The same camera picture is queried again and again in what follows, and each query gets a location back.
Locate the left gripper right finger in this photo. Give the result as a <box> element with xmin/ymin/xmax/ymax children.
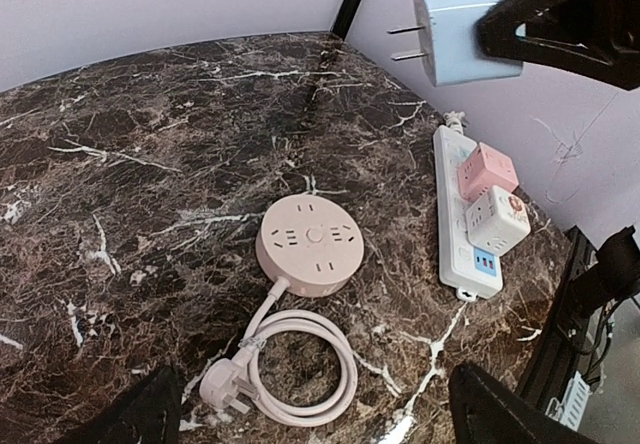
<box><xmin>448</xmin><ymin>362</ymin><xmax>595</xmax><ymax>444</ymax></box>

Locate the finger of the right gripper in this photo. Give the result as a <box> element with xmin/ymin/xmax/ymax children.
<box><xmin>476</xmin><ymin>0</ymin><xmax>639</xmax><ymax>89</ymax></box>

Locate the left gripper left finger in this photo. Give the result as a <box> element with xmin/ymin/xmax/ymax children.
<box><xmin>56</xmin><ymin>366</ymin><xmax>182</xmax><ymax>443</ymax></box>

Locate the blue plug adapter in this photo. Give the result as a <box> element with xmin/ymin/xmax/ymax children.
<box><xmin>387</xmin><ymin>0</ymin><xmax>523</xmax><ymax>87</ymax></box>

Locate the white multicolour power strip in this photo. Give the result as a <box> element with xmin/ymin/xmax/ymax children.
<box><xmin>433</xmin><ymin>125</ymin><xmax>503</xmax><ymax>302</ymax></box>

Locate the pink cube socket adapter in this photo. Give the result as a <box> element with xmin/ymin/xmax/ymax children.
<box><xmin>457</xmin><ymin>142</ymin><xmax>519</xmax><ymax>202</ymax></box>

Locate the white plug adapter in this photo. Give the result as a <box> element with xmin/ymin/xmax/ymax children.
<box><xmin>465</xmin><ymin>186</ymin><xmax>531</xmax><ymax>257</ymax></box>

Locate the pink round power socket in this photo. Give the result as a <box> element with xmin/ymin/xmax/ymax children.
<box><xmin>255</xmin><ymin>194</ymin><xmax>364</xmax><ymax>298</ymax></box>

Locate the white slotted cable duct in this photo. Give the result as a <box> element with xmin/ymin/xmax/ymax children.
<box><xmin>545</xmin><ymin>371</ymin><xmax>592</xmax><ymax>431</ymax></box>

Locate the pink coiled cable with plug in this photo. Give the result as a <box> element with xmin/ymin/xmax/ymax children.
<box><xmin>198</xmin><ymin>276</ymin><xmax>360</xmax><ymax>428</ymax></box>

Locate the black front rail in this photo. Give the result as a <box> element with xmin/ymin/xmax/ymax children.
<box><xmin>516</xmin><ymin>227</ymin><xmax>596</xmax><ymax>411</ymax></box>

